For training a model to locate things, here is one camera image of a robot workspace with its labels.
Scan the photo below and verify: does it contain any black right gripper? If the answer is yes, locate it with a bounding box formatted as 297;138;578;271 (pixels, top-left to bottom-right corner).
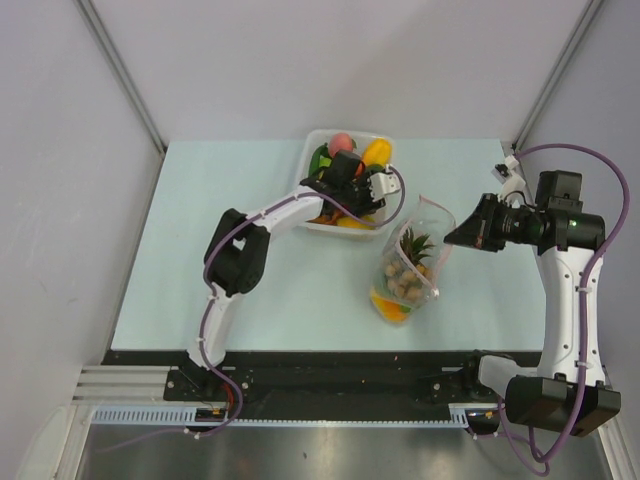
445;193;538;253

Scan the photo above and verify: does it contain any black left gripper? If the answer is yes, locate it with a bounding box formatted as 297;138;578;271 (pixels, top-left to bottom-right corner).
339;169;384;219

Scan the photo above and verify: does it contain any green leaf vegetable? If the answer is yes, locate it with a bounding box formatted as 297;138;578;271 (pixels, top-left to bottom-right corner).
308;143;332;176

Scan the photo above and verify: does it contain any orange pineapple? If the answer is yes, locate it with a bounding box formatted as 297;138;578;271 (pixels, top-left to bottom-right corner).
400;227;435;272

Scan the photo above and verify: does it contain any clear zip top bag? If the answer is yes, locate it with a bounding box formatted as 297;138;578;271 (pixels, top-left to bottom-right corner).
369;195;456;325

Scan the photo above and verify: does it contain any brown longan bunch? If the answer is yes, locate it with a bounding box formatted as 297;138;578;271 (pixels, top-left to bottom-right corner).
383;260;425;304

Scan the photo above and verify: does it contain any yellow orange mango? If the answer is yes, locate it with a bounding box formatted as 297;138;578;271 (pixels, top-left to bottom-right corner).
370;293;411;324

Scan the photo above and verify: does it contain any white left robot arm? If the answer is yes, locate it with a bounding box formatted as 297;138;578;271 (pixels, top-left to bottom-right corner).
185;150;404;400

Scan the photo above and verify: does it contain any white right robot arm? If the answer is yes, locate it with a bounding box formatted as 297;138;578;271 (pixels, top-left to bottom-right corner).
445;165;621;437

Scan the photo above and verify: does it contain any white plastic fruit tray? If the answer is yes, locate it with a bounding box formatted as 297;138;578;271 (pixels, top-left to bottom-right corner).
294;129;400;241

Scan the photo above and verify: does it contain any yellow bell pepper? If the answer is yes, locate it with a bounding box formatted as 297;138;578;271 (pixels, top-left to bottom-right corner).
361;138;392;167

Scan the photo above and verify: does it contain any pink peach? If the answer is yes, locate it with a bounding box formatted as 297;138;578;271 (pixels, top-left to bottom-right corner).
328;132;354;156

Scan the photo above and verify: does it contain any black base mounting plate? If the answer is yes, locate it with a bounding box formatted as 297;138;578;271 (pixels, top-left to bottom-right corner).
99;349;549;407

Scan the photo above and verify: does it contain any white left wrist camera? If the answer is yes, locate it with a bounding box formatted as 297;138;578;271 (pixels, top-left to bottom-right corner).
369;170;402;201

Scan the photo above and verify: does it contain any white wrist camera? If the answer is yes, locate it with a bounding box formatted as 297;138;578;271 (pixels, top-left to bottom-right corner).
492;155;526;199
369;170;402;201

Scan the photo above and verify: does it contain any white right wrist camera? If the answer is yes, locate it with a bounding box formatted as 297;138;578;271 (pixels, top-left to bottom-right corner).
492;155;526;199

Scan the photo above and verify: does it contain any light blue cable duct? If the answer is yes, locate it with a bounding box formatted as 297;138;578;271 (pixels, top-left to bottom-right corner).
91;405;469;429

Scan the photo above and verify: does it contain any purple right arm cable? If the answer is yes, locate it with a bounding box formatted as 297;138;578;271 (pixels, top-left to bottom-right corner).
499;143;631;475

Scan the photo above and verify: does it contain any aluminium frame rail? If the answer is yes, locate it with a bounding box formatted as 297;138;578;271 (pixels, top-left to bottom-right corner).
72;364;174;404

